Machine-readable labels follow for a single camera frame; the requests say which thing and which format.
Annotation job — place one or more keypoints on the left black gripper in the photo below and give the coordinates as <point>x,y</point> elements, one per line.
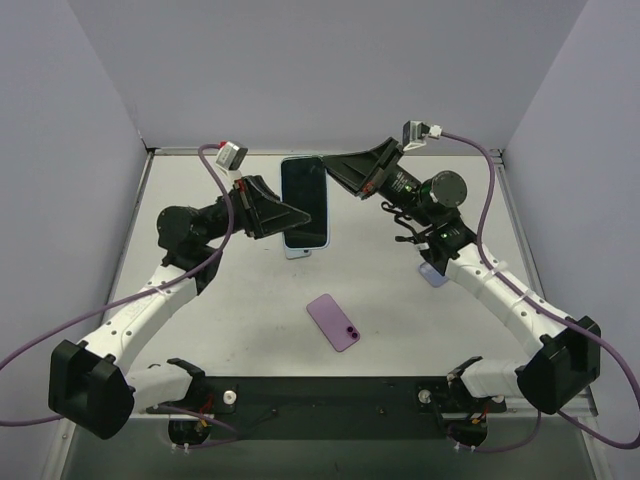
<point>251,206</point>

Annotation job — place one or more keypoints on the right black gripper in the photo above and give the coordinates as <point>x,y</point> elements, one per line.
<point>378,170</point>

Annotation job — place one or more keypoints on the phone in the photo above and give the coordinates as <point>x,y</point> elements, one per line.
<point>296,253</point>
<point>304,186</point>
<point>334,324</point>

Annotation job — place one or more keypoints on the lilac phone case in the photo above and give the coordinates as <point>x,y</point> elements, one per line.
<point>431,275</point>

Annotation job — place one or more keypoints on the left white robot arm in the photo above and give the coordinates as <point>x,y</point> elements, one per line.
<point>91,382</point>

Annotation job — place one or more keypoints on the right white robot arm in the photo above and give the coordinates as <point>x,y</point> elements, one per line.
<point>563,359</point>

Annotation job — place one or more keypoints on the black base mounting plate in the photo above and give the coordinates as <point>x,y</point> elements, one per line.
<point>323,408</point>

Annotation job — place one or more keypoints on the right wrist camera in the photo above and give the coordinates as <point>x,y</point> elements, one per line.
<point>415,134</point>

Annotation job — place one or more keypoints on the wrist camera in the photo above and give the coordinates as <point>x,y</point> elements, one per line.
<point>415,134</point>
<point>230,155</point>

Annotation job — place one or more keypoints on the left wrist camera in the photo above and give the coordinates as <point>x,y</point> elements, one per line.
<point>230,155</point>

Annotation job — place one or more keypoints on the aluminium front frame rail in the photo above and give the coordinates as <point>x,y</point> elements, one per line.
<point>575,405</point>

